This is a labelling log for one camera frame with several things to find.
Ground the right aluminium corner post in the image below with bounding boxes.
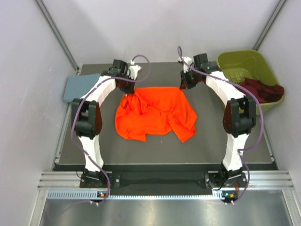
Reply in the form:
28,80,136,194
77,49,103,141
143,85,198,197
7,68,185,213
252,0,288,51

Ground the left aluminium corner post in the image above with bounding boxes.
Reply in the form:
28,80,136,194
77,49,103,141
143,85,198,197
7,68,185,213
34,0,79,72

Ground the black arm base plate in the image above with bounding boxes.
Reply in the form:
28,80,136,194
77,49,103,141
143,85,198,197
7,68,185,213
79,170,250,189

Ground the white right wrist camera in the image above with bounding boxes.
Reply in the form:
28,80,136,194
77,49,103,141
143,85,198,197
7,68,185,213
178,56,194,73

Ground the dark red t shirt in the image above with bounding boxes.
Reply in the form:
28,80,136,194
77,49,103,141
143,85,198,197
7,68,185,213
239,78,285,103

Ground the aluminium front frame rail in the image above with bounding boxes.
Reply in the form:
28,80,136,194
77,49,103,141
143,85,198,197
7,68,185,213
38,170,293,190

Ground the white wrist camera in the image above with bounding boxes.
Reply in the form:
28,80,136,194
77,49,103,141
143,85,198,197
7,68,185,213
178,56,194,73
127,60,142,81

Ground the green plastic basket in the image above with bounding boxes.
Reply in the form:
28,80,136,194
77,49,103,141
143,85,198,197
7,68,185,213
216,49,284,112

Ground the folded grey-blue t shirt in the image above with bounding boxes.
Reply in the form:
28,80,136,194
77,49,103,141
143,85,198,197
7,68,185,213
63,73,100,103

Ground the aluminium corner post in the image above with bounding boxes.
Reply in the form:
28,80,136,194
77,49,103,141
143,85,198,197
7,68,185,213
34,0,79,72
252,0,288,51

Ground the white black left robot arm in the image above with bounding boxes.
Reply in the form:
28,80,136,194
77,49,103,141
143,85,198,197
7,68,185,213
71,60,142,188

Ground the orange t shirt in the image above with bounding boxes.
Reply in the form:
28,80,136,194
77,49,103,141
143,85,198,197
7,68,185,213
115,87,198,143

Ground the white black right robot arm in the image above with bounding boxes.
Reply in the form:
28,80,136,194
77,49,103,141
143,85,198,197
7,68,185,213
178,54,256,189

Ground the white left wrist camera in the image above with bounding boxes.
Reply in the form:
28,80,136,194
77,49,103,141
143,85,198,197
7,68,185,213
127,60,142,81

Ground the slotted grey cable duct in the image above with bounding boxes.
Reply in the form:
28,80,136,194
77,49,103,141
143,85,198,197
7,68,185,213
48,190,238,200

